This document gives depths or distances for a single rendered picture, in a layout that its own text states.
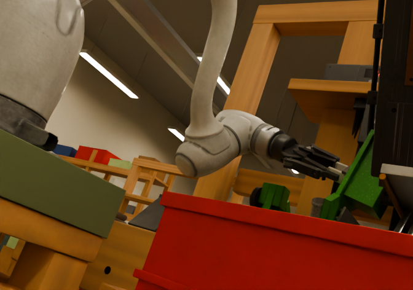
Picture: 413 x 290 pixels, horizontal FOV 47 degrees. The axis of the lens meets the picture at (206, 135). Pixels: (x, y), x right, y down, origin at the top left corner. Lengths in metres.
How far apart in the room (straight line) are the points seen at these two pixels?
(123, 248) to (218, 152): 0.37
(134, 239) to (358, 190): 0.49
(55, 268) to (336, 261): 0.41
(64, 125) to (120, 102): 1.56
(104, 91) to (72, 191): 9.56
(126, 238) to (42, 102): 0.37
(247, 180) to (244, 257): 1.24
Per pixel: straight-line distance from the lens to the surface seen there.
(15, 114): 0.72
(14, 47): 0.74
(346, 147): 1.54
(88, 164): 7.15
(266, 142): 1.26
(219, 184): 1.65
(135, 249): 0.98
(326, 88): 1.51
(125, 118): 10.74
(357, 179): 1.09
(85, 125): 9.94
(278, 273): 0.46
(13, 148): 0.62
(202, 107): 1.20
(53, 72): 0.75
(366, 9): 1.81
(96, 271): 1.02
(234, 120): 1.31
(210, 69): 1.20
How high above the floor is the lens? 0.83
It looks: 17 degrees up
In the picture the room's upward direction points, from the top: 20 degrees clockwise
